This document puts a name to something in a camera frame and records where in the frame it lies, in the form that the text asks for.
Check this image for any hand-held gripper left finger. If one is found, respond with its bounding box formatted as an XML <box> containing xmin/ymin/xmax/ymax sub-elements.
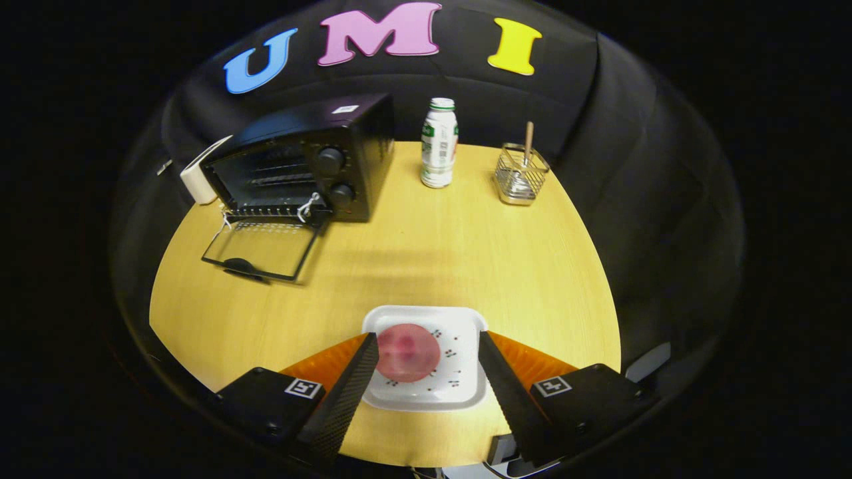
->
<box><xmin>213</xmin><ymin>333</ymin><xmax>380</xmax><ymax>466</ymax></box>

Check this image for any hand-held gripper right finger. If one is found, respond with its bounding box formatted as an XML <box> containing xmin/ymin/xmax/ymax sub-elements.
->
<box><xmin>478</xmin><ymin>331</ymin><xmax>660</xmax><ymax>466</ymax></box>

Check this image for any white square plate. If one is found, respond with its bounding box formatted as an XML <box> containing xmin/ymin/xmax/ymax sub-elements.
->
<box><xmin>361</xmin><ymin>305</ymin><xmax>489</xmax><ymax>411</ymax></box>

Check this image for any pink ham slice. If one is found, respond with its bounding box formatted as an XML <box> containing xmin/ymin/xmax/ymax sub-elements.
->
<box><xmin>376</xmin><ymin>324</ymin><xmax>441</xmax><ymax>383</ymax></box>

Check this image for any black toaster oven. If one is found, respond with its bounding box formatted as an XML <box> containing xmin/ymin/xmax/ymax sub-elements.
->
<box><xmin>201</xmin><ymin>93</ymin><xmax>395</xmax><ymax>283</ymax></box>

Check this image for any white bread toaster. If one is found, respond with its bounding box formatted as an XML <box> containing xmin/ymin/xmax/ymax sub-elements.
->
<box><xmin>180</xmin><ymin>135</ymin><xmax>234</xmax><ymax>205</ymax></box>

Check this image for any white bottle with green label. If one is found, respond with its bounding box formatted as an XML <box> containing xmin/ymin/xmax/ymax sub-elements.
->
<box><xmin>421</xmin><ymin>98</ymin><xmax>459</xmax><ymax>189</ymax></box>

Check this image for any black backdrop cloth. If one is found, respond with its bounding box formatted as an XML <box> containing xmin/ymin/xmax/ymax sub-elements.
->
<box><xmin>113</xmin><ymin>0</ymin><xmax>743</xmax><ymax>400</ymax></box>

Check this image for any metal wire utensil holder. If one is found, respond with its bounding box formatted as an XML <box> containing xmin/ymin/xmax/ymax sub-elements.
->
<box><xmin>495</xmin><ymin>143</ymin><xmax>550</xmax><ymax>206</ymax></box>

